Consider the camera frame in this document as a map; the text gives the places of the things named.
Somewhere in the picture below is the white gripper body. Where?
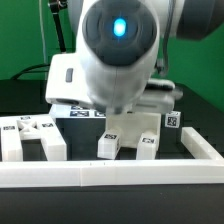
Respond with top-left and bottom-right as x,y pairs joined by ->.
44,53 -> 184,114

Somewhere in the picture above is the white chair seat part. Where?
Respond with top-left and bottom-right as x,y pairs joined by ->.
105,113 -> 161,148

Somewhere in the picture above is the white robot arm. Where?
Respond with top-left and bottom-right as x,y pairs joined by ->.
45,0 -> 224,114

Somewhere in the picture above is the white flat tagged plate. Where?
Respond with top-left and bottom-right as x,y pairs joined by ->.
49,104 -> 105,119

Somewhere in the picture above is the white tagged cube right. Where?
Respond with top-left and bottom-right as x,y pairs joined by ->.
165,111 -> 181,128

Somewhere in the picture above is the black cable bundle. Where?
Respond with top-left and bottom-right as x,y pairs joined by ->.
10,63 -> 51,81

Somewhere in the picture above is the white boundary fence frame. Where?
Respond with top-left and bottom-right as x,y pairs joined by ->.
0,127 -> 224,188

